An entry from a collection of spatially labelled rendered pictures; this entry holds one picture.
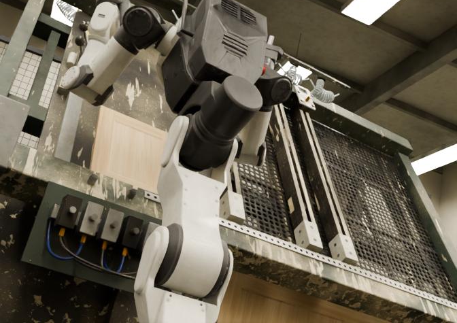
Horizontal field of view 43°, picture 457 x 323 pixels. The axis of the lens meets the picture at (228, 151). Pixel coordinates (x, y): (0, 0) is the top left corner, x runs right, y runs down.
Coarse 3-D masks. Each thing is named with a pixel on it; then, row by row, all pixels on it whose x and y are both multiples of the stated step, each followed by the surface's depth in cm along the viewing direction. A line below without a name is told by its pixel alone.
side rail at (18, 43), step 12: (36, 0) 238; (24, 12) 226; (36, 12) 231; (24, 24) 220; (12, 36) 210; (24, 36) 214; (12, 48) 205; (24, 48) 209; (12, 60) 200; (0, 72) 191; (12, 72) 195; (0, 84) 187
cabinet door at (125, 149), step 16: (112, 112) 214; (96, 128) 205; (112, 128) 207; (128, 128) 213; (144, 128) 218; (96, 144) 196; (112, 144) 201; (128, 144) 206; (144, 144) 211; (160, 144) 217; (96, 160) 190; (112, 160) 194; (128, 160) 199; (144, 160) 204; (112, 176) 188; (128, 176) 193; (144, 176) 198
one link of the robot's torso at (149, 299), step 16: (160, 240) 127; (144, 256) 130; (160, 256) 125; (144, 272) 126; (144, 288) 125; (224, 288) 131; (144, 304) 124; (160, 304) 124; (176, 304) 124; (192, 304) 127; (208, 304) 129; (144, 320) 125; (160, 320) 121; (176, 320) 122; (192, 320) 124; (208, 320) 128
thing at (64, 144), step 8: (88, 24) 249; (72, 96) 205; (72, 104) 201; (80, 104) 204; (64, 112) 198; (72, 112) 198; (64, 120) 192; (72, 120) 195; (64, 128) 190; (72, 128) 192; (64, 136) 187; (72, 136) 189; (56, 144) 183; (64, 144) 184; (72, 144) 186; (56, 152) 179; (64, 152) 181
